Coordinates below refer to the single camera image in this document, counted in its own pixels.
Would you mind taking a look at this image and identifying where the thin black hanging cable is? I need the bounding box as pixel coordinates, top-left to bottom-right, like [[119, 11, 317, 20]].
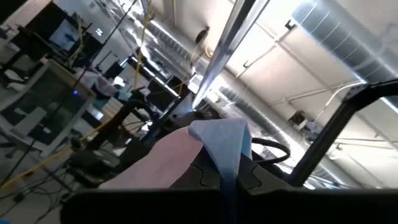
[[0, 0, 139, 187]]

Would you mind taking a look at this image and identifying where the wall display screen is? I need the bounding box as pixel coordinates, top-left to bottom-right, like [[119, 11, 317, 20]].
[[49, 18, 82, 52]]

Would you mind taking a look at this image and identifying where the black ceiling cable reel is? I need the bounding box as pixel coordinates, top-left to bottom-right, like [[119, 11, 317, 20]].
[[194, 26, 215, 59]]

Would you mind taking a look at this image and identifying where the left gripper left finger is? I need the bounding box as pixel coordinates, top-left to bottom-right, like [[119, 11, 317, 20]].
[[60, 146, 225, 224]]

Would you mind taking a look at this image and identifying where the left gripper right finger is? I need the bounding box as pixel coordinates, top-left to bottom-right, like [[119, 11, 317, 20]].
[[235, 154, 398, 224]]

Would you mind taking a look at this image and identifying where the pink plastic trash bag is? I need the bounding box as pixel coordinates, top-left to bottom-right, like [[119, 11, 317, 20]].
[[98, 117, 253, 224]]

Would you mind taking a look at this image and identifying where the silver ventilation duct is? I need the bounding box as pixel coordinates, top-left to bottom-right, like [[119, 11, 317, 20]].
[[291, 0, 398, 83]]

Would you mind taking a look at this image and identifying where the long ceiling light strip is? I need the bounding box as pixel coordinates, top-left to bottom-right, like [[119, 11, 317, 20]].
[[192, 0, 271, 109]]

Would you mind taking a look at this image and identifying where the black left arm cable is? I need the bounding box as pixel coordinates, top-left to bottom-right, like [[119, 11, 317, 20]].
[[251, 137, 292, 165]]

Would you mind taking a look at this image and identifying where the yellow hanging cable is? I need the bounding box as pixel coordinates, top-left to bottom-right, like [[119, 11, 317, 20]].
[[0, 119, 116, 191]]

